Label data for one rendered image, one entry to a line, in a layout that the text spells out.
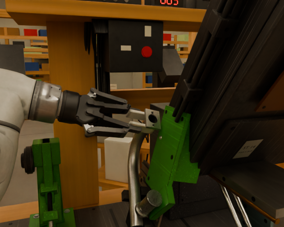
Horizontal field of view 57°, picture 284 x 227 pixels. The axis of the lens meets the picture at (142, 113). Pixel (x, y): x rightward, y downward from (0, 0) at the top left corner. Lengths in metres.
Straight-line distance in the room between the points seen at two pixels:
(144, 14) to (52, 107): 0.39
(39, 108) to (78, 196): 0.47
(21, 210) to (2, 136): 0.53
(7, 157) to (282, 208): 0.50
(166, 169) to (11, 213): 0.61
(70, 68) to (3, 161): 0.42
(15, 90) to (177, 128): 0.35
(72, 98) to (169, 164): 0.26
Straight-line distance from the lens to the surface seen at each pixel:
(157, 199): 0.61
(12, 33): 7.53
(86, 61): 0.87
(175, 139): 0.60
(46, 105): 0.59
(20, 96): 0.58
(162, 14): 0.82
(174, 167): 0.59
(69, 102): 0.60
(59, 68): 0.87
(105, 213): 0.92
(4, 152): 0.54
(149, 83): 8.27
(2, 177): 0.55
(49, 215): 0.76
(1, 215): 1.04
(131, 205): 0.69
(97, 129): 0.60
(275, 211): 0.54
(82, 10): 0.76
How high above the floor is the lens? 1.38
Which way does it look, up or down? 11 degrees down
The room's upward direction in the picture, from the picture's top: straight up
